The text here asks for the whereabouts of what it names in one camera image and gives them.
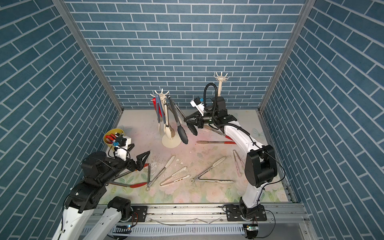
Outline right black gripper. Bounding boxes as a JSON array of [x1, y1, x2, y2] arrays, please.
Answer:
[[185, 111, 218, 131]]

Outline black steel tongs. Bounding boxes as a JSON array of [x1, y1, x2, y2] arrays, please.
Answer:
[[167, 95, 198, 145]]

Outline steel tongs cream tips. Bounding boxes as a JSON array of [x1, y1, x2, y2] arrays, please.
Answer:
[[164, 104, 175, 140]]

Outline cream utensil rack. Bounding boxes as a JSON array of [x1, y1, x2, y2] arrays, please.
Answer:
[[150, 89, 182, 149], [214, 72, 230, 97]]

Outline blue cream tongs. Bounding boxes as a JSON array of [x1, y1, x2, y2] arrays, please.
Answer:
[[155, 95, 166, 132]]

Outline red handled steel tongs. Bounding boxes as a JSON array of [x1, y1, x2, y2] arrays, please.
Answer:
[[153, 95, 162, 124]]

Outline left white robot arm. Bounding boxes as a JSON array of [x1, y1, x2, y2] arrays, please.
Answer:
[[53, 144, 150, 240]]

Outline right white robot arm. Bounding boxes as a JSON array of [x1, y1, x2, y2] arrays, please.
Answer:
[[184, 83, 278, 220]]

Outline red tipped steel tongs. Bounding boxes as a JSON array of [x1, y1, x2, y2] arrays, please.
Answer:
[[108, 170, 148, 189]]

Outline steel tongs white tips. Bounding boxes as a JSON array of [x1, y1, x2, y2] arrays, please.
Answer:
[[146, 155, 176, 192]]

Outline small white tongs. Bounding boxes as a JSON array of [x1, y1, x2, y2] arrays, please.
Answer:
[[159, 166, 191, 187]]

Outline steel tongs cream ends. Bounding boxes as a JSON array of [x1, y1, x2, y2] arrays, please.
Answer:
[[190, 157, 235, 185]]

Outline markers in cup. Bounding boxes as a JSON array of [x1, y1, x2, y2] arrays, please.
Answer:
[[105, 134, 118, 144]]

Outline yellow cup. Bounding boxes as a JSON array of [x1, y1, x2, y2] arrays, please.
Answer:
[[103, 129, 125, 147]]

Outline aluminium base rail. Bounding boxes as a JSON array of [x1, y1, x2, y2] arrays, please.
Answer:
[[107, 203, 310, 238]]

